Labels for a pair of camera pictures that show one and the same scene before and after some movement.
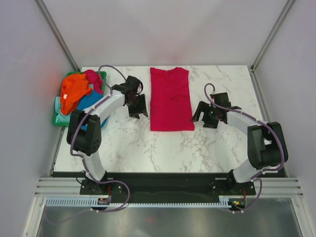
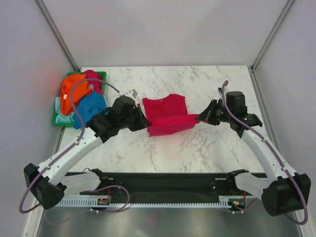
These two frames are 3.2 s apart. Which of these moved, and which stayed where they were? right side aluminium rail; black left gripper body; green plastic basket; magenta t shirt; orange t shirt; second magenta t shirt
Moved: magenta t shirt; black left gripper body
Stayed: right side aluminium rail; orange t shirt; second magenta t shirt; green plastic basket
